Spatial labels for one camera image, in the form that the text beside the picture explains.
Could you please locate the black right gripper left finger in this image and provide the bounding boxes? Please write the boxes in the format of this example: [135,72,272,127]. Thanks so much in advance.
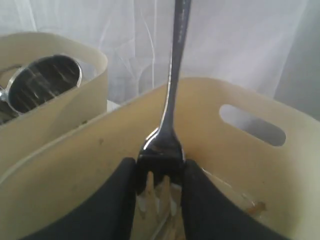
[25,157,136,240]

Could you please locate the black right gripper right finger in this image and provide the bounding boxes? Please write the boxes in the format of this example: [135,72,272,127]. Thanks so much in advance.
[181,159,285,240]

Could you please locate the light wooden chopstick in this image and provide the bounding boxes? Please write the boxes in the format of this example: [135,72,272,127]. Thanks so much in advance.
[137,172,157,219]

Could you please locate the stainless steel fork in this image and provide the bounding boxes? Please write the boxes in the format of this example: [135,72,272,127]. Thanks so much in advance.
[136,0,192,196]

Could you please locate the steel mug with handle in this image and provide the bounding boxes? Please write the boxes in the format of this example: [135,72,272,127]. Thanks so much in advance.
[0,64,23,126]

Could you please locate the small stainless steel cup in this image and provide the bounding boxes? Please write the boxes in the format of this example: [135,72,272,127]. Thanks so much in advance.
[6,54,83,115]

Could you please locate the cream bin with triangle mark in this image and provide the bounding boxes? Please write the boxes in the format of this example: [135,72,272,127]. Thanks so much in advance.
[0,77,320,240]

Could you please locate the cream bin with circle mark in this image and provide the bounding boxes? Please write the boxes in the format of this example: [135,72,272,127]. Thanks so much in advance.
[0,32,108,170]

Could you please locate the white backdrop curtain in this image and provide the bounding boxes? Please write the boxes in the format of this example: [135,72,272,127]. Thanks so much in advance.
[0,0,320,119]

